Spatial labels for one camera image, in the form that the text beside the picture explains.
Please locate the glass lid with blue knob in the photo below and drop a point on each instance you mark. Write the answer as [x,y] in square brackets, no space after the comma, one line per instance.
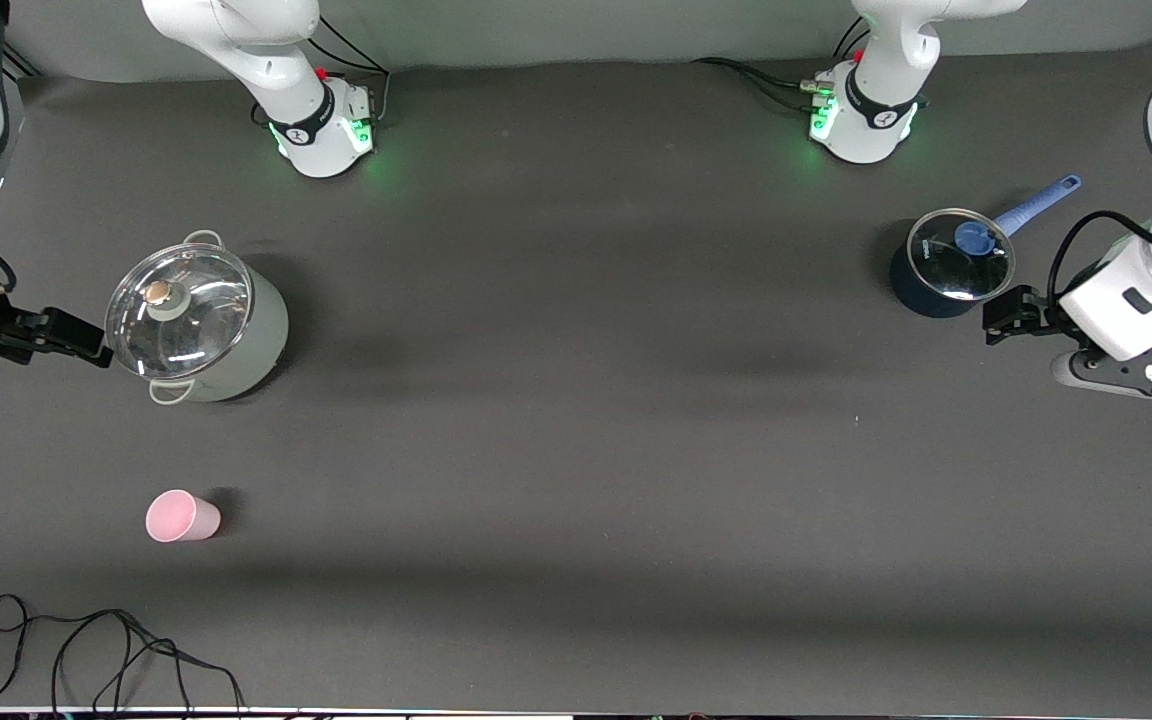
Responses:
[946,270]

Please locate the grey-green stockpot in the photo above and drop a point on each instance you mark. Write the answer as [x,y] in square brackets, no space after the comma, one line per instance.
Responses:
[256,340]

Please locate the pink cup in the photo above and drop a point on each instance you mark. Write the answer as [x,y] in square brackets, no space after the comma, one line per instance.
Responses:
[181,517]

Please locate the dark blue saucepan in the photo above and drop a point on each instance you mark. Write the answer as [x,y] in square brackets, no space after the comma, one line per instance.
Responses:
[921,300]

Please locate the glass stockpot lid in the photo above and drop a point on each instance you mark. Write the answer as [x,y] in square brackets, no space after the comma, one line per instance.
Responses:
[186,320]

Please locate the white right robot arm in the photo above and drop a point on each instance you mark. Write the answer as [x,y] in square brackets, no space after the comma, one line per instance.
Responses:
[316,140]

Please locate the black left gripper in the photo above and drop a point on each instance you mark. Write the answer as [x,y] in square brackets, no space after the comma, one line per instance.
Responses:
[1044,319]

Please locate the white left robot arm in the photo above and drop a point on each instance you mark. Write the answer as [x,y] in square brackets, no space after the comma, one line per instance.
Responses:
[876,130]

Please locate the dark grey table mat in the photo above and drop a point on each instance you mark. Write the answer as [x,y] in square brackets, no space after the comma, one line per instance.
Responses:
[576,450]

